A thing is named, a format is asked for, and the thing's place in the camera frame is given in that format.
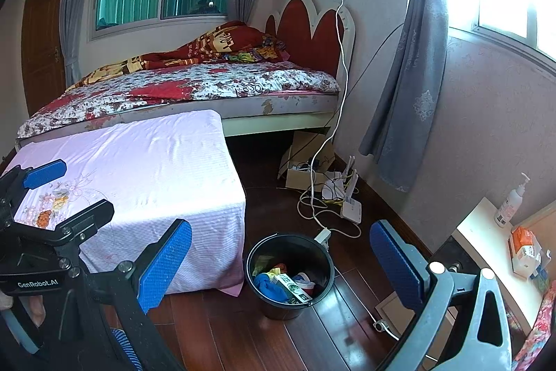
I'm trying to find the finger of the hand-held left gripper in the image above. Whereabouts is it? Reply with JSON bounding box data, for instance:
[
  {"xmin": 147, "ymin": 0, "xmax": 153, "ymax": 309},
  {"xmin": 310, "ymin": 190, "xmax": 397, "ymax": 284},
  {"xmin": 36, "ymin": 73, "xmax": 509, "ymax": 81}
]
[
  {"xmin": 0, "ymin": 159, "xmax": 68, "ymax": 198},
  {"xmin": 0, "ymin": 198, "xmax": 116, "ymax": 250}
]

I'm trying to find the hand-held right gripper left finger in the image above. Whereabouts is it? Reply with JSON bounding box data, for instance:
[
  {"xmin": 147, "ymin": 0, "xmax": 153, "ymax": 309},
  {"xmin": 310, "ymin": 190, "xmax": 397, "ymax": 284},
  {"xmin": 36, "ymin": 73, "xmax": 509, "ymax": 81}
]
[{"xmin": 80, "ymin": 218, "xmax": 194, "ymax": 371}]

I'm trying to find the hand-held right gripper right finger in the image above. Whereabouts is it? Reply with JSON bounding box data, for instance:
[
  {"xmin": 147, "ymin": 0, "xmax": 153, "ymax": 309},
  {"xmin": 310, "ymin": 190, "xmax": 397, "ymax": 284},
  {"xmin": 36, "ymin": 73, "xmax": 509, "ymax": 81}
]
[{"xmin": 369, "ymin": 219, "xmax": 513, "ymax": 371}]

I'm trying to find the green white carton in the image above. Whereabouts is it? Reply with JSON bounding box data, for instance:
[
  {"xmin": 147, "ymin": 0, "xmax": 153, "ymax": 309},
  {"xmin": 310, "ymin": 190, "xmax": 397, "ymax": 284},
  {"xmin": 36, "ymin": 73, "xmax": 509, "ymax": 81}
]
[{"xmin": 278, "ymin": 273, "xmax": 313, "ymax": 304}]

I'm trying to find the blue sock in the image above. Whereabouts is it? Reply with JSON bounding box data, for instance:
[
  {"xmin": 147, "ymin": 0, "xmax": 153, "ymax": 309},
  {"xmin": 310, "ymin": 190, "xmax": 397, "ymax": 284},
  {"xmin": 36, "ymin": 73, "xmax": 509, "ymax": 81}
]
[{"xmin": 254, "ymin": 272, "xmax": 289, "ymax": 303}]

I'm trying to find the black bin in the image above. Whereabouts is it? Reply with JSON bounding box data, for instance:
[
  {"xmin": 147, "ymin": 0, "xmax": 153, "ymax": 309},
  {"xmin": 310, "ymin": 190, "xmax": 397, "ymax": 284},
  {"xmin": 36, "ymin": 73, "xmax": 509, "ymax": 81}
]
[{"xmin": 246, "ymin": 233, "xmax": 335, "ymax": 320}]

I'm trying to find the person's left hand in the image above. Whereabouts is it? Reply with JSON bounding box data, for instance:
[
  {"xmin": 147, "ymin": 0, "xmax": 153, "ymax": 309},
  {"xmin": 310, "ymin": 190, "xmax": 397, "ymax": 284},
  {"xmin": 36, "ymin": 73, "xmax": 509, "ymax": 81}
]
[{"xmin": 0, "ymin": 291, "xmax": 48, "ymax": 328}]

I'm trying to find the white router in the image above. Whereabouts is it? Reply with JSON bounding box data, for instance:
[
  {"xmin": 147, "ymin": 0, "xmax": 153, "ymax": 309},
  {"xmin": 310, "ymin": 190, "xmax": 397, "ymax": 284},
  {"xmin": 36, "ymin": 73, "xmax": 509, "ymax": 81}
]
[{"xmin": 321, "ymin": 156, "xmax": 363, "ymax": 221}]

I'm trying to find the blue striped clothing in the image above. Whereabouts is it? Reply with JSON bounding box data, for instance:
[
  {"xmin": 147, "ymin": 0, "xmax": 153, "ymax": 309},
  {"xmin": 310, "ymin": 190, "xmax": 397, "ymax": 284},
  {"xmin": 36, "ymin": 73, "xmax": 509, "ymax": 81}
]
[{"xmin": 111, "ymin": 328, "xmax": 144, "ymax": 371}]

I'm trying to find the cardboard box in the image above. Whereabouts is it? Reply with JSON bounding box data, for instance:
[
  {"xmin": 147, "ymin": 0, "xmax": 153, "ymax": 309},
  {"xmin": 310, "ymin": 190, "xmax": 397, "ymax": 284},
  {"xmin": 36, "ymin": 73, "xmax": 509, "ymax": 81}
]
[{"xmin": 278, "ymin": 130, "xmax": 335, "ymax": 193}]

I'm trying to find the orange tissue pack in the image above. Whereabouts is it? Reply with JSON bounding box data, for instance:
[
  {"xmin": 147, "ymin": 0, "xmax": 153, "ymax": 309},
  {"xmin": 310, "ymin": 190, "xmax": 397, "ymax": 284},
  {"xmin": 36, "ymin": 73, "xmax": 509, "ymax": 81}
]
[{"xmin": 509, "ymin": 225, "xmax": 543, "ymax": 278}]

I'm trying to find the white pump lotion bottle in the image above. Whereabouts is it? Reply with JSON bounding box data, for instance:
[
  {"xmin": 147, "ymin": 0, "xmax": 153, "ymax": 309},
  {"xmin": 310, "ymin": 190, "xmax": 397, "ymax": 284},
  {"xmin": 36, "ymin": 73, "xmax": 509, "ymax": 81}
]
[{"xmin": 494, "ymin": 172, "xmax": 531, "ymax": 228}]

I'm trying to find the brown wooden door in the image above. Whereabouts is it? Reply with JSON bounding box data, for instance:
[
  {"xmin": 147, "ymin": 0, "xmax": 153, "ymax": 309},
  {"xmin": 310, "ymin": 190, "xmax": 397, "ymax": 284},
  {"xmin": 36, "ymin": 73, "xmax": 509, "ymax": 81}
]
[{"xmin": 21, "ymin": 0, "xmax": 72, "ymax": 104}]

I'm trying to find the colourful floral cloth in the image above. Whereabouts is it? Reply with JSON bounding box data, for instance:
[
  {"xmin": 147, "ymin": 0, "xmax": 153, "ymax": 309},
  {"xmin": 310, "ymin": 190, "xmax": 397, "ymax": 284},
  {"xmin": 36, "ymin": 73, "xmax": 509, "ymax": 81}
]
[{"xmin": 513, "ymin": 280, "xmax": 556, "ymax": 371}]

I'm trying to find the red white floral bedsheet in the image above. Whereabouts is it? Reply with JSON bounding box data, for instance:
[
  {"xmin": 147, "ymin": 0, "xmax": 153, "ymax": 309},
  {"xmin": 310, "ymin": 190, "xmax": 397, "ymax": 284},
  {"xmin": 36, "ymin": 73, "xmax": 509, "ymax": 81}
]
[{"xmin": 17, "ymin": 62, "xmax": 340, "ymax": 139}]

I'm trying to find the grey tied curtain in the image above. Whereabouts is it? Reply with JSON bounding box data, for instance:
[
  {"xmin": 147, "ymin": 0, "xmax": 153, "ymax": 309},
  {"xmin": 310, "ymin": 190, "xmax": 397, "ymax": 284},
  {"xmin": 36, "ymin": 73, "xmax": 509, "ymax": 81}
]
[{"xmin": 358, "ymin": 0, "xmax": 457, "ymax": 193}]

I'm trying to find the red patterned blanket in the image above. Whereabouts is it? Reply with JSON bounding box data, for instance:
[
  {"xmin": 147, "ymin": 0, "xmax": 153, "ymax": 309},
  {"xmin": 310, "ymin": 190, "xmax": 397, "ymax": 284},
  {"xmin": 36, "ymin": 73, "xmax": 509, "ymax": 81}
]
[{"xmin": 72, "ymin": 21, "xmax": 289, "ymax": 87}]

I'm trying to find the red heart-shaped headboard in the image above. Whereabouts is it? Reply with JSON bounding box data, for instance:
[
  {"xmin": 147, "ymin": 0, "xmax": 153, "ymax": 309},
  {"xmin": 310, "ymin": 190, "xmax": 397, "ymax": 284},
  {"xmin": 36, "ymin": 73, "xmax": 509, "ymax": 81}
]
[{"xmin": 265, "ymin": 0, "xmax": 358, "ymax": 94}]

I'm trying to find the white cable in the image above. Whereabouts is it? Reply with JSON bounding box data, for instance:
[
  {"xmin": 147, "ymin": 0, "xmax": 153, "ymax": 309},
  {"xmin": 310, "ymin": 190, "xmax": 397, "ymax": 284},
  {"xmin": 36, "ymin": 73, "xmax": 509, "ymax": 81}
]
[{"xmin": 297, "ymin": 0, "xmax": 363, "ymax": 241}]

